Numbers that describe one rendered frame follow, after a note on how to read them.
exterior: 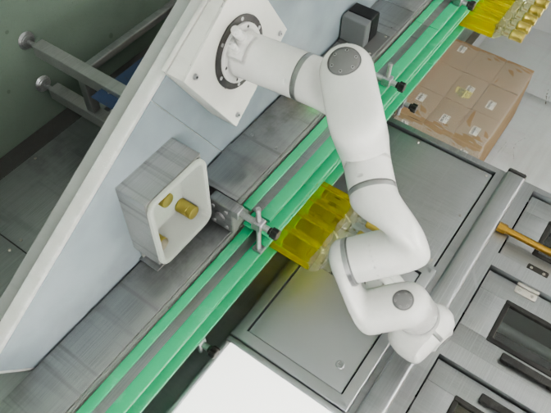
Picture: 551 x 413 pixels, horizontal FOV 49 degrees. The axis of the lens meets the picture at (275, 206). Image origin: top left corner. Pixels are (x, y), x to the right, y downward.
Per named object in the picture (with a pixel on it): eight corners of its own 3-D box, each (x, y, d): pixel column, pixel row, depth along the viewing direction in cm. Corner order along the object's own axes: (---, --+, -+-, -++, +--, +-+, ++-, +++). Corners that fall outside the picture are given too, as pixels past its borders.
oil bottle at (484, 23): (441, 19, 213) (517, 49, 203) (445, 5, 208) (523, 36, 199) (448, 11, 216) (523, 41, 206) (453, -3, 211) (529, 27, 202)
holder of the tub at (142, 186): (138, 260, 142) (162, 277, 139) (115, 188, 120) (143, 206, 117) (185, 212, 150) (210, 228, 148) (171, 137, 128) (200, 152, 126)
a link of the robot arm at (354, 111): (348, 203, 110) (334, 167, 95) (329, 93, 119) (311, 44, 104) (401, 192, 108) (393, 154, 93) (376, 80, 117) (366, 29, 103)
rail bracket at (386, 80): (357, 76, 170) (400, 96, 165) (362, 56, 164) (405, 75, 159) (365, 69, 172) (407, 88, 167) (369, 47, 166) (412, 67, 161)
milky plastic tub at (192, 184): (134, 249, 137) (163, 269, 134) (115, 188, 119) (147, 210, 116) (184, 200, 146) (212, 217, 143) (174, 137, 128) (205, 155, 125)
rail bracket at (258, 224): (232, 239, 148) (273, 265, 144) (229, 197, 134) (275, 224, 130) (239, 231, 149) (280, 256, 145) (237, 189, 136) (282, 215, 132)
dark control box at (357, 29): (338, 38, 177) (362, 48, 174) (340, 15, 171) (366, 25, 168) (352, 24, 181) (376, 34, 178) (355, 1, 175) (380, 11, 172)
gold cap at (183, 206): (182, 209, 143) (196, 218, 142) (173, 212, 140) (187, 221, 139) (186, 196, 142) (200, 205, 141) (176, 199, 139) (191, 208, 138)
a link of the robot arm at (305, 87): (297, 111, 121) (367, 140, 115) (280, 75, 109) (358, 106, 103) (321, 72, 123) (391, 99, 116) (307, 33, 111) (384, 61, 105)
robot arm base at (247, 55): (204, 60, 114) (271, 87, 108) (234, 1, 115) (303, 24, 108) (237, 91, 128) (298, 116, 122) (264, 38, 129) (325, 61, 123)
